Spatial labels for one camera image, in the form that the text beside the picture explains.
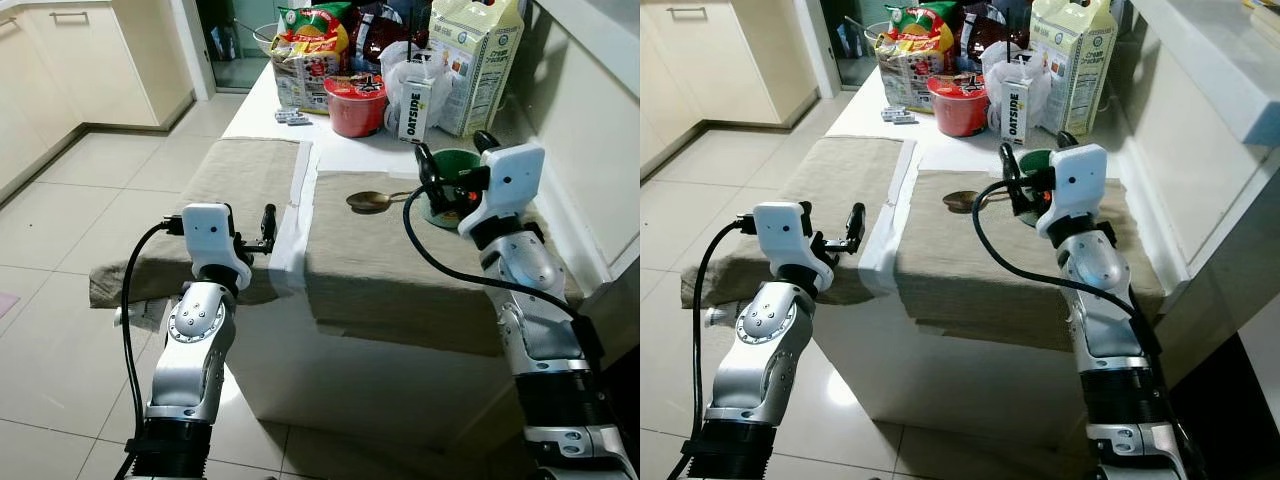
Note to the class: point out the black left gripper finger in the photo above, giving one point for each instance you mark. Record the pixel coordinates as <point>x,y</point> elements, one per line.
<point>269,225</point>
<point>856,225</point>

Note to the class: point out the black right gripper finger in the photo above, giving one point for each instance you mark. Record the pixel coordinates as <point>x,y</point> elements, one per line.
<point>428,180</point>
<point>1068,140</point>
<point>1012,180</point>
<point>487,141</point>

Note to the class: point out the green cup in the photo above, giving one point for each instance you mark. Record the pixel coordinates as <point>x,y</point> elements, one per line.
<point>462,158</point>
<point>1038,158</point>

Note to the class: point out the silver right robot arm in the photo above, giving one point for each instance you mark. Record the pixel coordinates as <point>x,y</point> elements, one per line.
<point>1110,330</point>
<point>535,330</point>

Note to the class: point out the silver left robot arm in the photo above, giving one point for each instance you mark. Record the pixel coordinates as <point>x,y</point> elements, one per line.
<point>765,350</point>
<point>195,350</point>

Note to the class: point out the brass metal spoon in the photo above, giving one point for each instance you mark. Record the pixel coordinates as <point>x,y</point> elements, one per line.
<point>368,201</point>
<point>962,201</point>

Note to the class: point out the small white Oatside carton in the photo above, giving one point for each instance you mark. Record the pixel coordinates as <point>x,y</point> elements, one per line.
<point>415,105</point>
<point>1015,105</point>

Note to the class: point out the red instant noodle cup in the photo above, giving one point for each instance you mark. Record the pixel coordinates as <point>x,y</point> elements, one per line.
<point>355,110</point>
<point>958,110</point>

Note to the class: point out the white plastic bag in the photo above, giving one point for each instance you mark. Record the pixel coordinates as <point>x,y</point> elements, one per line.
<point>992,75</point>
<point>395,70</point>

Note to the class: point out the large beige cloth mat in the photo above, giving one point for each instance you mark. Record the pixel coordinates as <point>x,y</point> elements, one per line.
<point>380,270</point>
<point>960,270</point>

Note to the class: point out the small blister pack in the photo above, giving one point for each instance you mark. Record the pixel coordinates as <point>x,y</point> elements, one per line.
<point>293,118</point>
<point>898,116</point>

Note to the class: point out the dark red snack bag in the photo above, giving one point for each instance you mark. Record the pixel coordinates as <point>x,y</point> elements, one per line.
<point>375,35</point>
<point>975,35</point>

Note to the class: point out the white counter ledge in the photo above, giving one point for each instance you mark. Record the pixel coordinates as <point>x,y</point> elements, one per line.
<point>1210,60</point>
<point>600,25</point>

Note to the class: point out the colourful snack bag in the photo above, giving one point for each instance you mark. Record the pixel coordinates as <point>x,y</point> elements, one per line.
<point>310,50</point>
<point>912,50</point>

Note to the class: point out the clear glass bowl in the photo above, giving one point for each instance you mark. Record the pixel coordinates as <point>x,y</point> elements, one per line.
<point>265,40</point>
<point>872,38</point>

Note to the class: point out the beige kitchen cabinet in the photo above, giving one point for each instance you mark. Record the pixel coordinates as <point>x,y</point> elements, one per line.
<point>740,60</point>
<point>100,70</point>

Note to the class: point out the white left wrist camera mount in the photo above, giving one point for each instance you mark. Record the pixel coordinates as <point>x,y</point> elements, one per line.
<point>210,235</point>
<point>782,235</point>

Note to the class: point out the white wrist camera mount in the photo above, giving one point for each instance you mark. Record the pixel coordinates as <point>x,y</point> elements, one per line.
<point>210,235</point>
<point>1080,185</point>
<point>782,235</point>
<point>505,185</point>

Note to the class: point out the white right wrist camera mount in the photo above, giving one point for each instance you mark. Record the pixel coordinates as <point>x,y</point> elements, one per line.
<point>505,185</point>
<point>1080,185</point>

